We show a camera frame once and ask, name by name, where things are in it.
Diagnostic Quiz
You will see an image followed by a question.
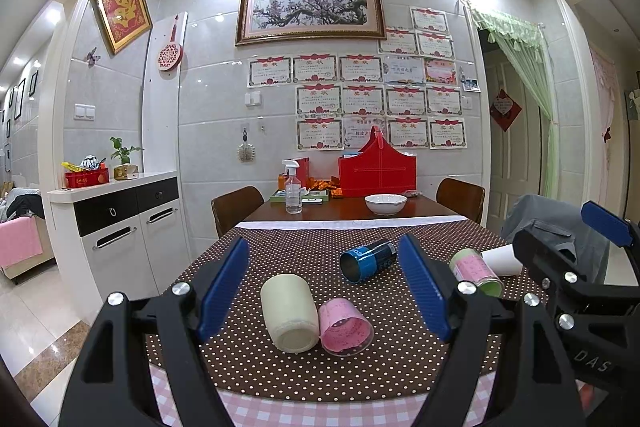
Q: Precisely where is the pink transparent cup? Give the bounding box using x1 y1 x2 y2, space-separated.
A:
319 298 374 357

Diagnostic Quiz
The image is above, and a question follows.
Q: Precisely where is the white paper cup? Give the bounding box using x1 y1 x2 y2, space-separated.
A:
480 244 523 277

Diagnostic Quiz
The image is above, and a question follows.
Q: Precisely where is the blue black cup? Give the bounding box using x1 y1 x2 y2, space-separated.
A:
340 239 397 284

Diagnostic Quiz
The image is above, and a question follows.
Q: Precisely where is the cream white cup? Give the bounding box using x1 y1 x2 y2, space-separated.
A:
260 274 319 353

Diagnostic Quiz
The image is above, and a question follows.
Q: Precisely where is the grey cloth on chair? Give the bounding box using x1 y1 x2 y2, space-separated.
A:
499 194 610 284

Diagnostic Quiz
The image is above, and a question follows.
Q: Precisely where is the right wooden chair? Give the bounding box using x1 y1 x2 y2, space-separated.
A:
436 178 485 223

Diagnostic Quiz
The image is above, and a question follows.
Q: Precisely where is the wooden chair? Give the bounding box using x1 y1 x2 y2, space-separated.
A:
436 178 485 223
212 186 264 237

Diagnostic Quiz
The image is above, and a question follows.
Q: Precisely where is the pink checkered tablecloth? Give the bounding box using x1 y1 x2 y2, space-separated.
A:
149 364 495 426

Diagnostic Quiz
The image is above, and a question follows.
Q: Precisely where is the white black sideboard cabinet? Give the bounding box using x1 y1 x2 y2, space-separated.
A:
43 171 192 324

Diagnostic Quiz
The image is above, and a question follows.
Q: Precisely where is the white ceramic bowl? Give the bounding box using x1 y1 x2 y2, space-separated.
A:
364 194 408 216

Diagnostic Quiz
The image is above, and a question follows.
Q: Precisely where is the brown polka dot tablecloth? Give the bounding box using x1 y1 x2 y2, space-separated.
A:
180 217 504 403

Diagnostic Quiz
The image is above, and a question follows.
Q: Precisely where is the pink covered sofa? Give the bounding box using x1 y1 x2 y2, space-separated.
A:
0 187 54 280

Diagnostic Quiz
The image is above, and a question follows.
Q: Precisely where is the red diamond door decoration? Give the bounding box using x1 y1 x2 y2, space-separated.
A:
489 89 522 132

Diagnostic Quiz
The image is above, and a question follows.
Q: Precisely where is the left wooden chair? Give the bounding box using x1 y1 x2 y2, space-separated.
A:
212 186 264 237

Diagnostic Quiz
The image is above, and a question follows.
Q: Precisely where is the green flat box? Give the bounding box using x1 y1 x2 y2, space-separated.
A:
269 188 331 205

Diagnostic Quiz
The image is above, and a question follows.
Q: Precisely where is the small potted plant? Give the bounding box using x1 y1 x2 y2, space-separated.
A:
110 136 143 181

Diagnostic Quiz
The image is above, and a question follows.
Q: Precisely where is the red box on cabinet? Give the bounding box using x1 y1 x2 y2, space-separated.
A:
64 168 110 190

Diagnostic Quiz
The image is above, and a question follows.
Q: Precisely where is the green door curtain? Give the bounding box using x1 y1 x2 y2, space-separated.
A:
470 5 561 203

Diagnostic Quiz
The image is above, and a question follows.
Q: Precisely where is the clear spray bottle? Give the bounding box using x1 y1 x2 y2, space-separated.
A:
284 176 303 215

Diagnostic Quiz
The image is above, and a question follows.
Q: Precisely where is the small red box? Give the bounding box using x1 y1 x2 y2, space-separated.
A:
283 157 310 188

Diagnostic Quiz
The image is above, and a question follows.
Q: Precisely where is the plum blossom framed painting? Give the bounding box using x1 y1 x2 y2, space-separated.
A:
235 0 386 46

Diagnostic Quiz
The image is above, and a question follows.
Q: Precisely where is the red gold framed picture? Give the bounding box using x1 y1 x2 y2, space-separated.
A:
93 0 152 55

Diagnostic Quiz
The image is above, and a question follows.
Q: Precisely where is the red round wall ornament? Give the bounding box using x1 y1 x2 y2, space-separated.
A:
156 15 183 72

